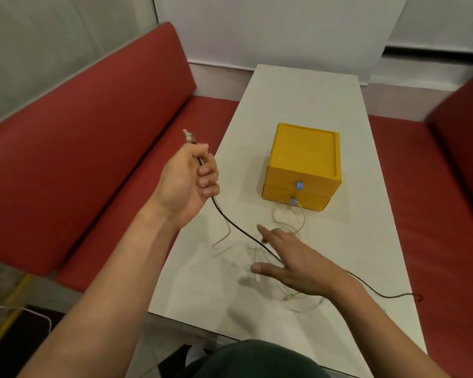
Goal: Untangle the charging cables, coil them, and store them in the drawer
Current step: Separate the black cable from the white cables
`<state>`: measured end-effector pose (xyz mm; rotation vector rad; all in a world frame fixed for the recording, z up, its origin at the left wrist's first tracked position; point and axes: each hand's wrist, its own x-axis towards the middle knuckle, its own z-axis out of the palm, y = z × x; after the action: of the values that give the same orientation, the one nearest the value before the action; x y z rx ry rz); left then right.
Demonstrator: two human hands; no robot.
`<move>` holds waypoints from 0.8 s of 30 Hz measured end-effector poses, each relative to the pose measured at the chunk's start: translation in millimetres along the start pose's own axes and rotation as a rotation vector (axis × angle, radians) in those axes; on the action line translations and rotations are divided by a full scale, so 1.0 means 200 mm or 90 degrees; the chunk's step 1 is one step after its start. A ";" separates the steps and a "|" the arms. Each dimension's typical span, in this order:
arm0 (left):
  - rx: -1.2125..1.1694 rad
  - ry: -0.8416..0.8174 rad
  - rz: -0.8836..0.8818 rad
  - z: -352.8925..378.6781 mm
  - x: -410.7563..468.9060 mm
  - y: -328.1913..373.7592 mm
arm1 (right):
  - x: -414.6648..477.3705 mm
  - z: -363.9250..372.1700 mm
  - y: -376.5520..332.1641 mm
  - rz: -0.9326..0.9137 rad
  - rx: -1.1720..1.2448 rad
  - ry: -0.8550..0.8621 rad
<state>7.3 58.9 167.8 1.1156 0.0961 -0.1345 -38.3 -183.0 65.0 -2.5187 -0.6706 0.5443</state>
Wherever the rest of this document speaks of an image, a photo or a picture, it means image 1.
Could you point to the person's right hand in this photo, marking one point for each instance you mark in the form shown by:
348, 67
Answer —
307, 267

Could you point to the person's left hand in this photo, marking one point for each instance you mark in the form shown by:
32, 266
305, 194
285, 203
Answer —
179, 181

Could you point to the person's right middle finger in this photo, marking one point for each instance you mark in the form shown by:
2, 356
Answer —
285, 236

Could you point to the person's left middle finger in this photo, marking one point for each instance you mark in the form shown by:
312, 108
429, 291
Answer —
209, 175

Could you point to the person's right thumb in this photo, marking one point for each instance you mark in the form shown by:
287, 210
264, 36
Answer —
266, 268

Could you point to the person's left thumb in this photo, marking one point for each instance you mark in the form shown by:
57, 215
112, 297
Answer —
197, 148

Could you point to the person's right forearm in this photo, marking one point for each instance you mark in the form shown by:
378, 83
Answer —
382, 330

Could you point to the person's left forearm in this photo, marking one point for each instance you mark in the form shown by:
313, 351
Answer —
110, 295

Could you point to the red bench seat cushion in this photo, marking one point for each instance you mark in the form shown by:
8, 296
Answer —
169, 161
437, 232

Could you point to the yellow two-drawer box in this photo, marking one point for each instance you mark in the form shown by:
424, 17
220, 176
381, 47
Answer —
305, 149

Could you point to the person's dark green shirt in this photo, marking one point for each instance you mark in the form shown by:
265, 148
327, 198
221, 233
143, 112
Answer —
256, 360

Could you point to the red bench backrest cushion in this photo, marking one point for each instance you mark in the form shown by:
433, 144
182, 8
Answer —
75, 145
469, 129

